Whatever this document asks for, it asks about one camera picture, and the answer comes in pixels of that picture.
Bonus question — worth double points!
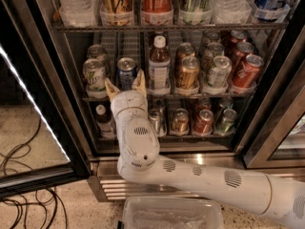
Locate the green can top shelf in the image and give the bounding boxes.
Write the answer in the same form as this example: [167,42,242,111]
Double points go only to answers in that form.
[179,0,213,25]

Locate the green can bottom shelf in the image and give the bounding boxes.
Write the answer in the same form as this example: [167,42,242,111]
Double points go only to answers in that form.
[215,109,237,135]

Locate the silver can bottom shelf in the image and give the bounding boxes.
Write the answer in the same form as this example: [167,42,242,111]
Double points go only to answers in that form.
[149,109,166,136]

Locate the red can middle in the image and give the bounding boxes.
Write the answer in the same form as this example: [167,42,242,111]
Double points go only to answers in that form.
[231,42,254,68]

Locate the gold can front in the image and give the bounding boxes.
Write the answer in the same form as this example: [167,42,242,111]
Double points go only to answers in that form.
[175,55,200,90]

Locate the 7up can rear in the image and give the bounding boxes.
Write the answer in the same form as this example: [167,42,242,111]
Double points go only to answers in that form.
[87,44,109,66]

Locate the closed right fridge door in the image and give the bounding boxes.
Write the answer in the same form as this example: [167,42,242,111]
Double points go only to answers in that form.
[244,62,305,169]

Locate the black floor cables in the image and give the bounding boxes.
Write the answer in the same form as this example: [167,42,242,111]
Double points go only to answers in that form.
[0,116,69,229]

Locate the brown tea bottle middle shelf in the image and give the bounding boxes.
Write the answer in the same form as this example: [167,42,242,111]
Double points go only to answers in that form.
[149,35,171,90]

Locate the stainless steel fridge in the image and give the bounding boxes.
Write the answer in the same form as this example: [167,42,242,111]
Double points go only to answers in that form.
[13,0,305,201]

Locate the gold can rear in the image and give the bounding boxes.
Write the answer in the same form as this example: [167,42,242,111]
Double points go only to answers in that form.
[175,42,195,61]

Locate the red can rear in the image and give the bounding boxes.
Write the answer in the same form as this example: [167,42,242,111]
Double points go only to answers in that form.
[227,30,247,48]

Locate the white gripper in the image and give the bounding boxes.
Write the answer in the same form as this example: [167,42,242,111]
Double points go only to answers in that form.
[105,70,148,116]

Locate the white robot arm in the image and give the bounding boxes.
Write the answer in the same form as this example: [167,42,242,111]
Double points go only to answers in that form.
[105,71,305,229]

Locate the red can shelf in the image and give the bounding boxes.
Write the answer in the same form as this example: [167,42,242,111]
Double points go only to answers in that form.
[193,110,214,135]
[142,0,172,25]

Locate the silver can middle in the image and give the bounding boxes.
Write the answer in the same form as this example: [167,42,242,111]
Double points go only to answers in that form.
[202,42,224,64]

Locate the silver can rear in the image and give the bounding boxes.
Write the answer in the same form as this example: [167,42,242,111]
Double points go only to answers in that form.
[200,31,220,48]

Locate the green 7up can front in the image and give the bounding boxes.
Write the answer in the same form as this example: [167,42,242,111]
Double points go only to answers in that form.
[83,58,106,92]

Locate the gold can bottom shelf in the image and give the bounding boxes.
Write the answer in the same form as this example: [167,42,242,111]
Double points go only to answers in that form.
[171,108,190,133]

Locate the silver can front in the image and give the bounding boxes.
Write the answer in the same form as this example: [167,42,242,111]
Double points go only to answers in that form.
[205,55,232,89]

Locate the green can shelf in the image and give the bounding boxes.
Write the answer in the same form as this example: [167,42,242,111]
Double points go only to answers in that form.
[215,109,237,135]
[179,0,213,25]

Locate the water bottle top right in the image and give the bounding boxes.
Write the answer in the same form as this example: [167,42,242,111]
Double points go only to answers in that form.
[211,0,251,24]

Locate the red can bottom shelf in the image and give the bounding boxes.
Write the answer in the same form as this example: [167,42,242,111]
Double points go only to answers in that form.
[193,110,214,135]

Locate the open fridge glass door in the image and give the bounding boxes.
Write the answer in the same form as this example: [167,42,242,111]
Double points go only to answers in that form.
[0,0,90,198]

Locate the gold can shelf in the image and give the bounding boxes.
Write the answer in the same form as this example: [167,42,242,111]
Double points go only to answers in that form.
[100,0,133,26]
[171,108,190,133]

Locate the brown tea bottle bottom shelf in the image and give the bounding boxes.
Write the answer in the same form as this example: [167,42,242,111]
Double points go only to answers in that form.
[95,104,116,138]

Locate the brown tea bottle shelf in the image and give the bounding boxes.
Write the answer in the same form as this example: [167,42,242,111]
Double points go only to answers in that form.
[95,104,116,138]
[149,35,171,90]

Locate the gold can top shelf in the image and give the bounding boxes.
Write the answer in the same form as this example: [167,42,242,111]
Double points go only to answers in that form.
[100,0,133,26]

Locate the clear plastic bin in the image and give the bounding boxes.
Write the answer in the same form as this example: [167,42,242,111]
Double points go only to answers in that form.
[122,197,224,229]

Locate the blue pepsi can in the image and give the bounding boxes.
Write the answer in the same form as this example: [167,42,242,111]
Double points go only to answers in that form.
[117,57,137,91]

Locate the red can front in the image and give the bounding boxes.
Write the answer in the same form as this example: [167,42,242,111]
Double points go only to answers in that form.
[232,54,264,88]

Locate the red can top shelf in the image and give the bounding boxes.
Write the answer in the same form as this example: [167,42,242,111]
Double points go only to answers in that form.
[142,0,172,25]

